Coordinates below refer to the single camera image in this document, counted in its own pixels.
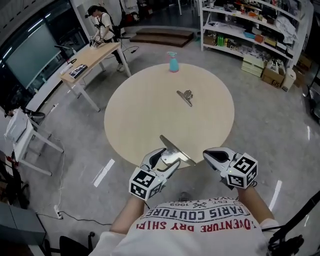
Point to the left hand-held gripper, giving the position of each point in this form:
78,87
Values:
145,182

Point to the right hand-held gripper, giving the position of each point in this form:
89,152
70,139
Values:
242,172

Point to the silver metal clip object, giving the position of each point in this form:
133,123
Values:
186,96
175,151

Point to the person's left forearm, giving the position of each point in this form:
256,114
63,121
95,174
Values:
127,216

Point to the person's right forearm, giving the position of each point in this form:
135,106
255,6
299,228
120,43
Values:
255,205

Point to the person's dark shoe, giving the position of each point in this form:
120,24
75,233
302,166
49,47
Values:
185,195

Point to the white printed t-shirt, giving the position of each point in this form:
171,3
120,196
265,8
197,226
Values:
195,235

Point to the open cardboard box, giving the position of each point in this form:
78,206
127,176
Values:
272,77

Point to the stack of pale crates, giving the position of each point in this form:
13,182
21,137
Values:
252,66

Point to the blue spray bottle pink trim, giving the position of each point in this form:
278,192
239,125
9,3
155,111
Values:
173,63

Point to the white carton box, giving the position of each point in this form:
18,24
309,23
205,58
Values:
288,80

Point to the white power strip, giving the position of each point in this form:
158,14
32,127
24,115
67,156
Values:
54,108
58,212

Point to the green bottles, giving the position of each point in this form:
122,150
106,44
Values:
220,41

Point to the black office chair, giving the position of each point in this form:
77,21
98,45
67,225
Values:
73,246

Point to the wooden desk with white legs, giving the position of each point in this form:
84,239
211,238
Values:
100,55

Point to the dark keyboard-like device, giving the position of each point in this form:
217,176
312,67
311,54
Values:
78,70

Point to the dark wooden step platform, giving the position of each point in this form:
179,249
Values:
162,37

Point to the brown cardboard box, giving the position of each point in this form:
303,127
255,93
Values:
305,62

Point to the white flat box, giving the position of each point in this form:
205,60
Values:
66,69

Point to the white storage shelving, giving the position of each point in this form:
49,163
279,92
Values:
250,25

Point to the small white side table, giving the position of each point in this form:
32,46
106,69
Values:
22,135

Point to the crumpled white cloth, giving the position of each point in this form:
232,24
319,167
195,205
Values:
287,27

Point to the grey metal cabinet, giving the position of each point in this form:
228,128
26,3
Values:
17,230

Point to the large dark wall screen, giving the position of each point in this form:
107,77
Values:
30,55

